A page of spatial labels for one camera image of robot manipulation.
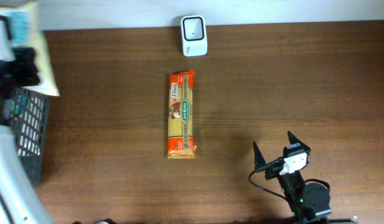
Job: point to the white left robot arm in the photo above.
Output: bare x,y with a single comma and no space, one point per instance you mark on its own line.
18,199

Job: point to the items inside basket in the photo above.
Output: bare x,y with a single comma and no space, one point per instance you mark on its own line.
28,118

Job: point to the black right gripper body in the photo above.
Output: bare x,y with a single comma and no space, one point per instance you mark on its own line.
273,171

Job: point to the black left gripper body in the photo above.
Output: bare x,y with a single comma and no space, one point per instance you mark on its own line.
25,71

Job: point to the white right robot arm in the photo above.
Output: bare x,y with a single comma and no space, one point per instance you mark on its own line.
308,199

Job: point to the orange spaghetti packet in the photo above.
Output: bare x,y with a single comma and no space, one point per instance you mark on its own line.
180,117

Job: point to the white barcode scanner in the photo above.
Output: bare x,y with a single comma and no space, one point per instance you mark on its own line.
194,36

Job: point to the grey plastic mesh basket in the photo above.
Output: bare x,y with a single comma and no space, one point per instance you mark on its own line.
32,165

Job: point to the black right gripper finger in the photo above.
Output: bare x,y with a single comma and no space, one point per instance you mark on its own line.
259,159
296,144

